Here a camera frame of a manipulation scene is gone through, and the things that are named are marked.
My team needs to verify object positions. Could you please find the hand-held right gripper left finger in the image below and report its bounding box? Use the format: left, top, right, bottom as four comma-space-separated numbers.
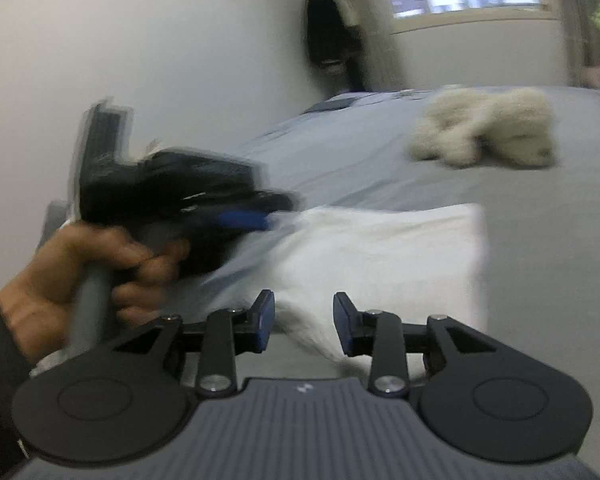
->
115, 289, 276, 397

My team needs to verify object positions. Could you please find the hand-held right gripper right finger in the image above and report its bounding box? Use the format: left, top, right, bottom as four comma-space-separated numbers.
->
332, 292, 498, 397

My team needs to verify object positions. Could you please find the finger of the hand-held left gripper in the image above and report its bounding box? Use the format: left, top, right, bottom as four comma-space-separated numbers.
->
180, 187, 301, 235

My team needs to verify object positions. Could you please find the white garment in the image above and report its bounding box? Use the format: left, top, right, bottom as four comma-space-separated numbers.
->
160, 203, 491, 381

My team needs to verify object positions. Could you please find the person's left hand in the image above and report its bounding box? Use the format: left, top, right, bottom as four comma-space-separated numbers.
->
0, 222, 191, 366

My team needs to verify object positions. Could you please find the dark blue flat object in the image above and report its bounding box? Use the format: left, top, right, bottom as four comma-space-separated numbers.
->
302, 92, 376, 115

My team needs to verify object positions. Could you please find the dark hanging jacket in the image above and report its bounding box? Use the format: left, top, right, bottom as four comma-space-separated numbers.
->
305, 0, 368, 91

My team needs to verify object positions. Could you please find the beige curtain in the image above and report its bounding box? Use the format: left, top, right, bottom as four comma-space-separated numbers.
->
320, 0, 411, 93
545, 0, 588, 86

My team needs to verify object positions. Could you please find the white plush dog toy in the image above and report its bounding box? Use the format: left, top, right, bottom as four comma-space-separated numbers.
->
407, 87, 558, 168

